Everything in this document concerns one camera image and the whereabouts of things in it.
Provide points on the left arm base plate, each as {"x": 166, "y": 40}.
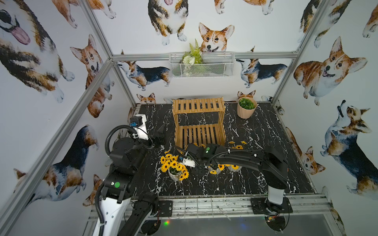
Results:
{"x": 165, "y": 208}

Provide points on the aluminium cage frame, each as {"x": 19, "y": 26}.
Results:
{"x": 50, "y": 57}

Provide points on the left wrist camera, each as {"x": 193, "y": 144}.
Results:
{"x": 138, "y": 122}

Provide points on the aluminium front rail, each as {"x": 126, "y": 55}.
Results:
{"x": 238, "y": 206}

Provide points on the green fern white flower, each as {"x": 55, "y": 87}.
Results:
{"x": 194, "y": 56}

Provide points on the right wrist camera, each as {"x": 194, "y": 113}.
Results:
{"x": 187, "y": 162}

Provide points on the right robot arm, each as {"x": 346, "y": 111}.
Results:
{"x": 267, "y": 161}

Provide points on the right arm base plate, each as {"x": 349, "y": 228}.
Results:
{"x": 265, "y": 207}

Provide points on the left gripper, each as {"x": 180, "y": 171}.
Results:
{"x": 159, "y": 135}

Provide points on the wooden two-tier plant shelf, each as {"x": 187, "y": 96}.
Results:
{"x": 199, "y": 121}

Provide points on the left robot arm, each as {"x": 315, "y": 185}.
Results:
{"x": 117, "y": 215}

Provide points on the white wire mesh basket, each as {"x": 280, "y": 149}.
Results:
{"x": 214, "y": 65}

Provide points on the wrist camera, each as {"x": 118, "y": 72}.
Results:
{"x": 187, "y": 162}
{"x": 138, "y": 122}

